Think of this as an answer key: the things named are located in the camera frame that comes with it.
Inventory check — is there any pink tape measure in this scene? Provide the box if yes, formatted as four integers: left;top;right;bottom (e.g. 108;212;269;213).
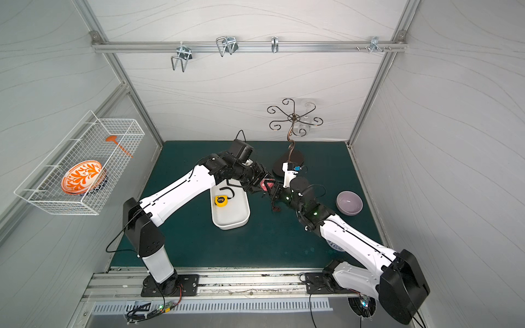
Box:
260;180;275;192

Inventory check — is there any small yellow tape measure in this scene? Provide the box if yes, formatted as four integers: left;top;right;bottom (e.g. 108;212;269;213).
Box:
214;187;235;208

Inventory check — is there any white plastic storage box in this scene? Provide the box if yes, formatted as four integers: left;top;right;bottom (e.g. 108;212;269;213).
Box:
210;179;250;230

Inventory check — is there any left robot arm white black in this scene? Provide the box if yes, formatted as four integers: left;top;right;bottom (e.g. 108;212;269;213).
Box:
122;139;273;284

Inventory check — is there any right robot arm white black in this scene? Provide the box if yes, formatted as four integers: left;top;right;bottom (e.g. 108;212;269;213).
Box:
258;177;430;327

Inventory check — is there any black metal jewelry stand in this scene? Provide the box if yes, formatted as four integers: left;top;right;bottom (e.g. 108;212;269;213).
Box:
267;98;324;178

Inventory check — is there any purple bowl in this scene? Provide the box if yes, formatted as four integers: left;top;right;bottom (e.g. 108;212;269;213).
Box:
336;191;364;216

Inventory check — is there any blue yellow patterned plate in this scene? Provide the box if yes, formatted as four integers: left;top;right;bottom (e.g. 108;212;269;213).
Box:
327;241;345;252

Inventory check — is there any metal loop hook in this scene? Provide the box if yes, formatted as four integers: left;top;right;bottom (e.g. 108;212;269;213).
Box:
215;36;239;57

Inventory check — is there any small metal hook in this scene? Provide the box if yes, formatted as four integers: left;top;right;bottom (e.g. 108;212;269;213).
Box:
271;36;279;53

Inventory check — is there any metal double hook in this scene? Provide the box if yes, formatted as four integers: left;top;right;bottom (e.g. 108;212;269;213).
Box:
170;43;193;72

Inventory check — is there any orange spatula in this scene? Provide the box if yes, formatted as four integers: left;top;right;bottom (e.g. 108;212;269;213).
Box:
105;135;133;158

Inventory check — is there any orange patterned plate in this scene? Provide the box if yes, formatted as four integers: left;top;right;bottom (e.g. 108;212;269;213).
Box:
61;160;106;195

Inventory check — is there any wiring bundle with board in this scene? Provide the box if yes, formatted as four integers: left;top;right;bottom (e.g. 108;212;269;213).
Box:
124;282;185;324

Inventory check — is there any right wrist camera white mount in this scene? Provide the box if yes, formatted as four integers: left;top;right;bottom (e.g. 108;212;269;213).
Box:
282;162;302;188

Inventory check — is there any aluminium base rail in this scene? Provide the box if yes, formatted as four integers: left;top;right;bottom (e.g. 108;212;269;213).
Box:
81;268;420;302

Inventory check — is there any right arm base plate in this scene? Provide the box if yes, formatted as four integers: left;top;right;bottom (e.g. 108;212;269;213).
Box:
299;273;359;295

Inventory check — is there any white vented cable duct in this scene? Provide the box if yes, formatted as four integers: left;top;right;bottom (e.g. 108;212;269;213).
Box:
91;297;333;315

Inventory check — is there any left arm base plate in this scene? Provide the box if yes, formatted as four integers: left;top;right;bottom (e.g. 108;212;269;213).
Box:
140;274;200;297

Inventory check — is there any white wire basket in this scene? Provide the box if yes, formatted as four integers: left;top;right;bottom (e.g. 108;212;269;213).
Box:
14;111;145;215

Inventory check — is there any metal bracket hook right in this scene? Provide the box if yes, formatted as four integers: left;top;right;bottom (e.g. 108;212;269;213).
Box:
355;37;392;53

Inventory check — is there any aluminium top rail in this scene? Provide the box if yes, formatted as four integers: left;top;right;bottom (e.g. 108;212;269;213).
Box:
92;39;408;54

